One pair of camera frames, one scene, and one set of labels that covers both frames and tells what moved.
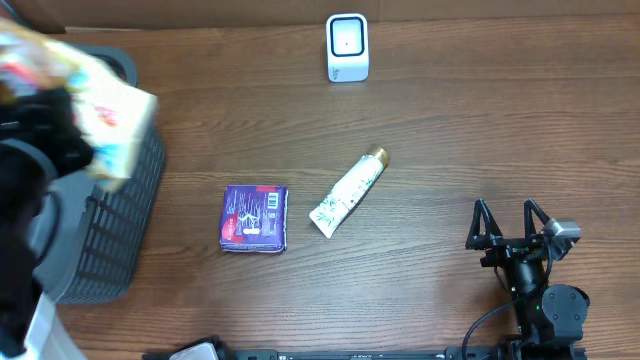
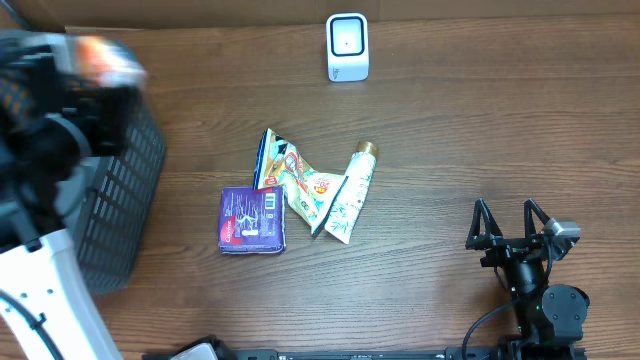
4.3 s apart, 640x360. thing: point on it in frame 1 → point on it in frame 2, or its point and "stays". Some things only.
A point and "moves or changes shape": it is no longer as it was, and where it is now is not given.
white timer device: x=347 y=47 stays
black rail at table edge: x=496 y=353 stays
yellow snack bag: x=117 y=118 moves or changes shape
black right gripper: x=504 y=248 stays
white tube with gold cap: x=326 y=214 moves or changes shape
